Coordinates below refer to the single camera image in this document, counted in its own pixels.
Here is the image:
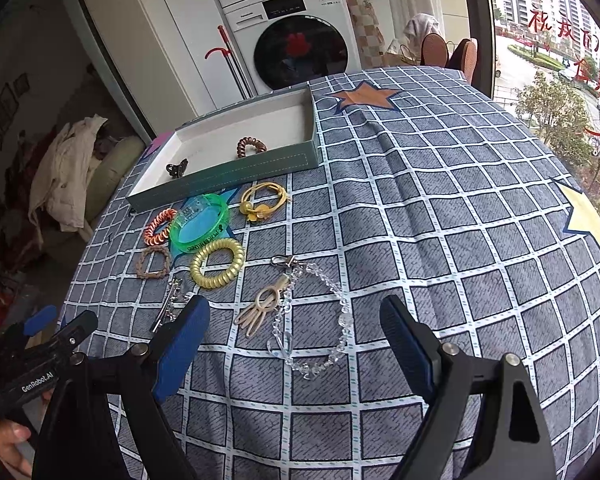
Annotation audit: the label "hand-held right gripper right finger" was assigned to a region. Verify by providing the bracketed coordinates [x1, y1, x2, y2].
[379, 294, 558, 480]

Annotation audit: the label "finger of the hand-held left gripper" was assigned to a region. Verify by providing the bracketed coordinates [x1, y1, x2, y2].
[0, 305, 59, 356]
[50, 310, 100, 358]

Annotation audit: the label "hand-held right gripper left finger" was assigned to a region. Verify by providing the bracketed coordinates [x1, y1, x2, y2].
[32, 295, 212, 480]

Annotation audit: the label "yellow spiral hair tie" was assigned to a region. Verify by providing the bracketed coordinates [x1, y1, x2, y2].
[190, 237, 246, 291]

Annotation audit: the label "clear crystal bead chain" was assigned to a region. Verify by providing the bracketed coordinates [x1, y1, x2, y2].
[266, 255, 351, 380]

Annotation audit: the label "beige hand-shaped hair clip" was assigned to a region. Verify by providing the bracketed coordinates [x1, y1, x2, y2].
[233, 287, 283, 336]

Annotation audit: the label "brown braided hair tie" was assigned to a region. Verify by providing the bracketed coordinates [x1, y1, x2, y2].
[137, 246, 172, 278]

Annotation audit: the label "green translucent bracelet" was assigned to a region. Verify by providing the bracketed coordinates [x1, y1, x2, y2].
[169, 192, 231, 256]

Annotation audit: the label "orange spiral hair tie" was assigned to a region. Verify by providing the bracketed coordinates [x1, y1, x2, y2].
[143, 208, 179, 248]

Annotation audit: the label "yellow flower hair tie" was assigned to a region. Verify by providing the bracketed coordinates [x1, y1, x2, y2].
[238, 181, 292, 222]

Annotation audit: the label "grey-green shallow tray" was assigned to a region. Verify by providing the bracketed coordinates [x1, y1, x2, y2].
[126, 85, 321, 215]

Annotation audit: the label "person's left hand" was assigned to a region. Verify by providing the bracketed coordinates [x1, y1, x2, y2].
[0, 421, 34, 479]

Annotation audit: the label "cream jacket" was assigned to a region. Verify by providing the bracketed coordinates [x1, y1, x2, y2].
[28, 115, 108, 233]

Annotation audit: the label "dark red clothing pile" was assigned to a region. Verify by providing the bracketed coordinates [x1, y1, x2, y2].
[0, 130, 56, 261]

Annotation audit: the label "pale green sofa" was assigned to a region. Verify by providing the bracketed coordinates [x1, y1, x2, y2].
[45, 135, 146, 241]

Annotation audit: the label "grey checked star blanket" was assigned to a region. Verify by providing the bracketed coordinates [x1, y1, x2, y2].
[30, 66, 600, 480]

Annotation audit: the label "paper bag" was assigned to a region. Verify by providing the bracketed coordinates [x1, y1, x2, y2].
[382, 42, 423, 67]

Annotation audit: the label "brown chair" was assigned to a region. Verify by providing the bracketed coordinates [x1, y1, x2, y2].
[450, 38, 478, 83]
[420, 33, 451, 67]

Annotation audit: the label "white washing machine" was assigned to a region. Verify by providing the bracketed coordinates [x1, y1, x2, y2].
[221, 0, 361, 97]

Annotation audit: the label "checked beige cloth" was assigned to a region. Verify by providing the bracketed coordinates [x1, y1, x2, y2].
[346, 0, 387, 68]

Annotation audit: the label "white towel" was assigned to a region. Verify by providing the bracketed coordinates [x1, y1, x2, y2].
[404, 12, 443, 51]

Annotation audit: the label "brown spiral hair tie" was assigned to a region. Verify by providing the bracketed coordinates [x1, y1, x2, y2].
[237, 135, 267, 158]

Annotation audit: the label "wall picture frames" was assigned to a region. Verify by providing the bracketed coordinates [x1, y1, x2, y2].
[0, 72, 31, 148]

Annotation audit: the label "red-handled mop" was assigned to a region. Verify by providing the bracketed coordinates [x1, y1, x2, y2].
[204, 25, 253, 101]

